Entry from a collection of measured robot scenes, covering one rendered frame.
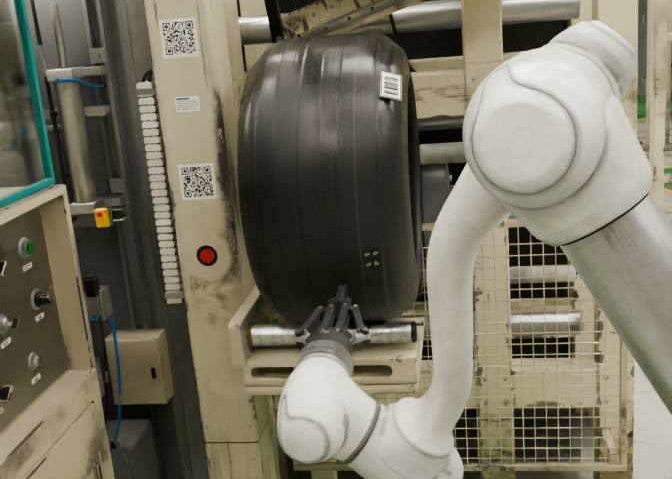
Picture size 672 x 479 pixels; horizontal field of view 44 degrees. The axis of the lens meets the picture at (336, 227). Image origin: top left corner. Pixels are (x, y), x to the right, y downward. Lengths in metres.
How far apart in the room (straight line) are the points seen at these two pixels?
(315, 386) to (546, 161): 0.57
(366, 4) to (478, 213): 1.08
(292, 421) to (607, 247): 0.53
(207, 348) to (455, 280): 0.89
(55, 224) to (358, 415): 0.73
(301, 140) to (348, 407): 0.51
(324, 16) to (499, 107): 1.32
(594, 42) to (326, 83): 0.69
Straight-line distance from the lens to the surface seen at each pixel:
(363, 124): 1.47
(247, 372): 1.74
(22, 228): 1.58
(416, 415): 1.21
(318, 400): 1.17
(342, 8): 2.04
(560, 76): 0.77
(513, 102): 0.75
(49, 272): 1.66
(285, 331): 1.71
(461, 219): 1.03
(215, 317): 1.82
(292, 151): 1.48
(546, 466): 2.38
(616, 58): 0.95
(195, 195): 1.75
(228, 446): 1.95
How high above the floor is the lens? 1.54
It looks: 15 degrees down
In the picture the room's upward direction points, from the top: 5 degrees counter-clockwise
